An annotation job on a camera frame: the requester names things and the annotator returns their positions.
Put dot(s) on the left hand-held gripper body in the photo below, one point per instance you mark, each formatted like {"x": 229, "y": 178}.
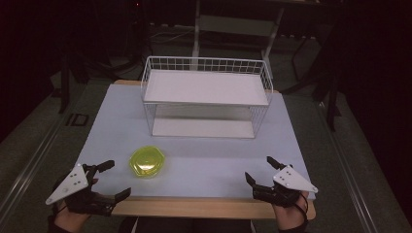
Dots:
{"x": 69, "y": 184}

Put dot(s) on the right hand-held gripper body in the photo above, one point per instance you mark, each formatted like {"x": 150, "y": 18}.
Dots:
{"x": 290, "y": 181}

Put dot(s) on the yellow-green hexagonal plate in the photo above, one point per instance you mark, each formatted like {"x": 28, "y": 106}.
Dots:
{"x": 147, "y": 160}

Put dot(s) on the person's right hand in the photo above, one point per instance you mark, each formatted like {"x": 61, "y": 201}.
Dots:
{"x": 291, "y": 214}

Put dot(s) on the person's left hand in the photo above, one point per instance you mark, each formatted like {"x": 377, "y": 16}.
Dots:
{"x": 66, "y": 220}

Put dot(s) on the dark floor socket box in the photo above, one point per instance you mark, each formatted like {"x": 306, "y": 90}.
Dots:
{"x": 77, "y": 119}

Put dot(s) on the black metal stand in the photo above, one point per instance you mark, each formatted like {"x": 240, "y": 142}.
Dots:
{"x": 64, "y": 84}
{"x": 331, "y": 97}

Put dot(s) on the white metal stand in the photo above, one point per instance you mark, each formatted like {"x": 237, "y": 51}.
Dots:
{"x": 238, "y": 26}

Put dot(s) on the metal floor rail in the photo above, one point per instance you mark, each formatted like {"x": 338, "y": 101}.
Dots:
{"x": 29, "y": 171}
{"x": 348, "y": 168}

